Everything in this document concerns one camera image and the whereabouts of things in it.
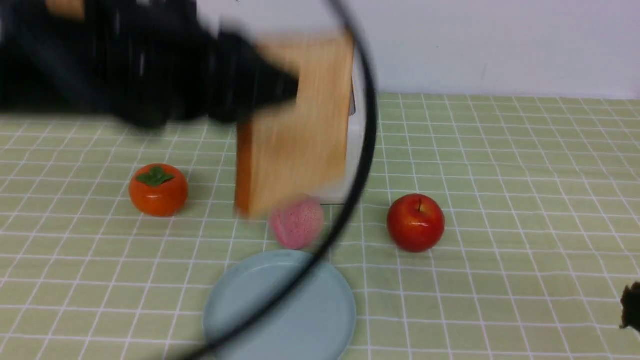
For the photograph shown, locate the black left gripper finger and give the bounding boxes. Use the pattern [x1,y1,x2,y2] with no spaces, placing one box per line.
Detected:
[215,30,299,125]

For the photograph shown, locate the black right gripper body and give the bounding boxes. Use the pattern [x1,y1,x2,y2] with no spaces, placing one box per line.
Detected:
[619,281,640,333]

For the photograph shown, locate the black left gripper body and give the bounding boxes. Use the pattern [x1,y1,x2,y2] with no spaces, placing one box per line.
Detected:
[0,0,221,128]

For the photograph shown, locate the toast slice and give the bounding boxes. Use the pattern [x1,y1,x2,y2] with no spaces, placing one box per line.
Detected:
[234,32,355,219]

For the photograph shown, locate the white two-slot toaster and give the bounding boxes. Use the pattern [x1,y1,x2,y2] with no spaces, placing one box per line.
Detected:
[315,64,367,205]

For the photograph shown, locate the orange persimmon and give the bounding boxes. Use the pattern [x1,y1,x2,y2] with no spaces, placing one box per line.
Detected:
[128,163,189,217]

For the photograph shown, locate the green checkered tablecloth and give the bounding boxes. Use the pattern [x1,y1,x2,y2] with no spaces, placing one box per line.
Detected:
[0,94,640,360]

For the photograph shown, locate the pink peach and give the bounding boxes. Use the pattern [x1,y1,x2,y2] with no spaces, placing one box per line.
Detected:
[269,196,325,250]

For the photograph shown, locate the red apple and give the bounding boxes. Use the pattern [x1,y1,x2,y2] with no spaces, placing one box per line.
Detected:
[386,193,446,253]

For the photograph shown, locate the light blue plate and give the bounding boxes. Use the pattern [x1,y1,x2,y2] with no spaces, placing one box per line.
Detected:
[202,249,357,360]

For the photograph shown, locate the black cable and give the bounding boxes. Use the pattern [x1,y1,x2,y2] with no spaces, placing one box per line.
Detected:
[175,0,379,360]

